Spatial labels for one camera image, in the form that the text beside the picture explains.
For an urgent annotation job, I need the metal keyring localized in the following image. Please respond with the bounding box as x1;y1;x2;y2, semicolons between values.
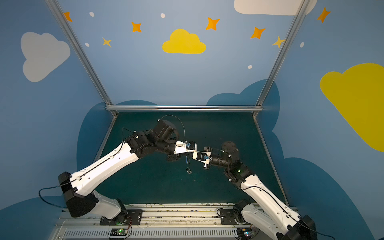
186;156;192;174

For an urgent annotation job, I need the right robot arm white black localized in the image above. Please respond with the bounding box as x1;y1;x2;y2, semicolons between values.
187;142;318;240

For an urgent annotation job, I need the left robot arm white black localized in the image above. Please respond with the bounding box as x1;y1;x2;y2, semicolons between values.
58;120;197;220

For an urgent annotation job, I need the right controller board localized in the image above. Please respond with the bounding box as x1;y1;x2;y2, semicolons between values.
236;228;255;240

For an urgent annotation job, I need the controller board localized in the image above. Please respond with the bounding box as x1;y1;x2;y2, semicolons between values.
236;228;255;240
109;228;129;240

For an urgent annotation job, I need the left controller board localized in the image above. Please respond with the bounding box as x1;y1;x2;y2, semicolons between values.
109;228;129;240

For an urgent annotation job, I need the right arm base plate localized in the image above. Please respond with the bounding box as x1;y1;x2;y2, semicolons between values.
217;208;247;225

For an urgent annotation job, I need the aluminium rail base front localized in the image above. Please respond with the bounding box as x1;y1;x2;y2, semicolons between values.
49;203;272;240

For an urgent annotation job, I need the aluminium frame back bar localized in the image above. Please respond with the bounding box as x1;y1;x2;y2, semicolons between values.
106;105;263;112

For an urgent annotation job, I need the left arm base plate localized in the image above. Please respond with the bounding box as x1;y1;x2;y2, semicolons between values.
100;209;143;226

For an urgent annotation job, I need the aluminium frame left post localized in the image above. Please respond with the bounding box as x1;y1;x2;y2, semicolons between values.
45;0;113;107

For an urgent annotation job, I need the aluminium frame post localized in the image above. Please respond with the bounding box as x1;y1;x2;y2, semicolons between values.
45;0;113;107
253;0;312;121

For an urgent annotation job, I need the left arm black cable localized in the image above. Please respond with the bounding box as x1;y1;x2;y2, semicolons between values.
38;185;67;209

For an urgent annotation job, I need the aluminium frame right post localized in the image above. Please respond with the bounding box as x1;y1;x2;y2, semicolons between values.
253;0;312;121

